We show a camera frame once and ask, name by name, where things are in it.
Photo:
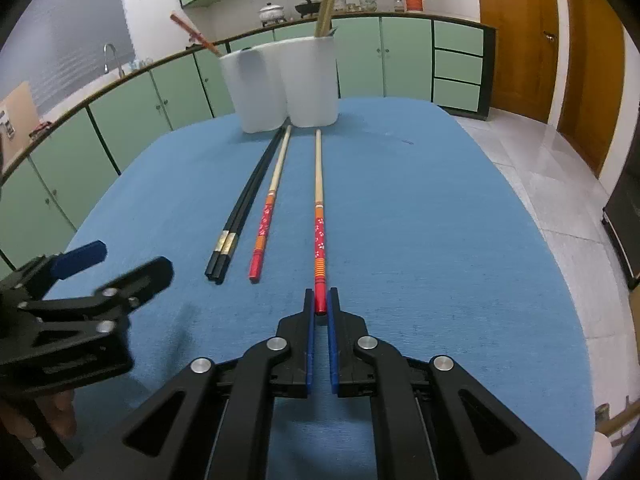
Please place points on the red striped wooden chopstick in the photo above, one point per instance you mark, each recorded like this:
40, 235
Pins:
202, 37
186, 28

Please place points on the cardboard box with white device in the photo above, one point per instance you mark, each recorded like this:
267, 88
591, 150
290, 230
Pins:
22, 102

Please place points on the plain wooden door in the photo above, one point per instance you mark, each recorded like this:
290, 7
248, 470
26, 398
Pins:
590, 85

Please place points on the person's left hand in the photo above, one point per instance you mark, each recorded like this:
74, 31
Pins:
62, 415

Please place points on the black glass-door cabinet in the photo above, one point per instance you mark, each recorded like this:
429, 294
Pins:
625, 230

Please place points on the steel kitchen faucet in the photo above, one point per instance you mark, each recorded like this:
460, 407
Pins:
121, 72

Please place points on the bottles beside faucet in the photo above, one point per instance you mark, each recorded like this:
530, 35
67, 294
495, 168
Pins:
140, 62

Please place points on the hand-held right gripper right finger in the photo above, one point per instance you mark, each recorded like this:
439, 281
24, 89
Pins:
332, 360

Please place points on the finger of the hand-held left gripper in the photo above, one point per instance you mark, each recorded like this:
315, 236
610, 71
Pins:
145, 277
80, 259

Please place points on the grey window blind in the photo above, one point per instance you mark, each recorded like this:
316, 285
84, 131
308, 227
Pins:
75, 35

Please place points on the blue table mat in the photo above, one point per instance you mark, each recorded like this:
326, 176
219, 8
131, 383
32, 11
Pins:
425, 235

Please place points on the white plastic utensil holder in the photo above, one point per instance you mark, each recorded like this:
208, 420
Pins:
305, 85

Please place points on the red cloth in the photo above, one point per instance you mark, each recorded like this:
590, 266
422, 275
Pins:
40, 128

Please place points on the red floral wooden chopstick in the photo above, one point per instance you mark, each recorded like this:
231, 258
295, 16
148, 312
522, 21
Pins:
262, 232
320, 250

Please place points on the black wok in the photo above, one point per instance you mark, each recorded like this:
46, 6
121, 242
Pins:
307, 8

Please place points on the white cooking pot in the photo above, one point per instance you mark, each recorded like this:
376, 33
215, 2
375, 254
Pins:
272, 12

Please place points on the black chopstick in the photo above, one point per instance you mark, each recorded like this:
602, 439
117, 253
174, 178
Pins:
214, 260
223, 265

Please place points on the green base cabinets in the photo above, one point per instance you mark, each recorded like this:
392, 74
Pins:
405, 55

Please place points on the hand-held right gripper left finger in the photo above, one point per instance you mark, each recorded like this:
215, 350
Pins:
310, 355

